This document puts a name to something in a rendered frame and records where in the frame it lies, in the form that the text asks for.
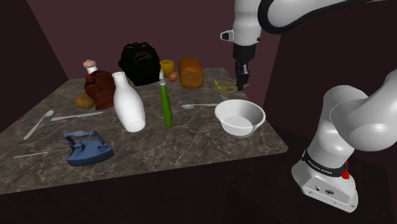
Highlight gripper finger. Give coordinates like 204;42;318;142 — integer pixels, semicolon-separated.
236;69;250;92

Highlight yellow pasta pile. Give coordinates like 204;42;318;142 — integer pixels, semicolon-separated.
213;80;250;97

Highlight white bowl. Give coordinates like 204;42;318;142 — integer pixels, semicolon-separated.
214;99;267;139

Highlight silver spoon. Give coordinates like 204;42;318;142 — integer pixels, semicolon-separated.
181;103;219;109
23;109;55;141

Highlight brown bread loaf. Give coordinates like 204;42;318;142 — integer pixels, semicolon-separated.
178;56;205;90

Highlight yellow bell pepper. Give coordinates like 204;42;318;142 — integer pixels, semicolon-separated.
159;59;176;78

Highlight white vase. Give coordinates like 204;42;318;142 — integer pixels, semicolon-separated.
111;71;146;133

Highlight brown figurine bottle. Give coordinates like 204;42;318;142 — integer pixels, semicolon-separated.
82;59;116;111

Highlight brown potato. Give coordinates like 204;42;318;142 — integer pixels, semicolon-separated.
74;94;95;109

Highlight blue flat iron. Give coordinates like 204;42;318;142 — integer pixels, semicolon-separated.
63;130;115;167

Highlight silver butter knife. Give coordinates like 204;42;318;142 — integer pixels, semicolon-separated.
50;111;104;122

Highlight thin silver skewer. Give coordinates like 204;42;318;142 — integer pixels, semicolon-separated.
13;148;71;159

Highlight green handled peeler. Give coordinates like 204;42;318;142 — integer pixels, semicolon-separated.
158;69;174;129

